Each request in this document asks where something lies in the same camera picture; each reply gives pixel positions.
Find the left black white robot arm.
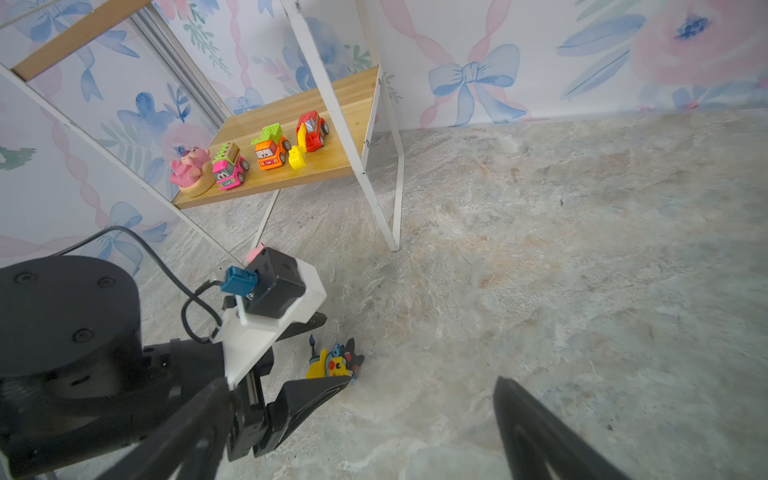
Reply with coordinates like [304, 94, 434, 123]
[1, 248, 363, 479]

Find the pink pig toy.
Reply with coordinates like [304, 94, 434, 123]
[245, 243, 265, 264]

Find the pink toy car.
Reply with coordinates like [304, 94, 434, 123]
[212, 142, 250, 191]

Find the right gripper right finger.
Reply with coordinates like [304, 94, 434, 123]
[493, 377, 627, 479]

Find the white frame wooden two-tier shelf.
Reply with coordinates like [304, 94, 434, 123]
[0, 0, 406, 265]

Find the red yellow toy excavator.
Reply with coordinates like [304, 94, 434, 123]
[288, 110, 330, 170]

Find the pink bear donut toy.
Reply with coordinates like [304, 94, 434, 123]
[169, 147, 215, 197]

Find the green orange toy truck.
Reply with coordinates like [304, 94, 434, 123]
[251, 123, 291, 171]

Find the black yellow shark toy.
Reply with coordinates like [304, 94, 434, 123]
[305, 335, 365, 381]

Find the left thin black cable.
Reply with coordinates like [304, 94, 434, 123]
[50, 225, 226, 346]

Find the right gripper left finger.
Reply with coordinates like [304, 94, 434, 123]
[100, 378, 233, 479]

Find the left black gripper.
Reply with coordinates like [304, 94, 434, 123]
[226, 312, 351, 462]

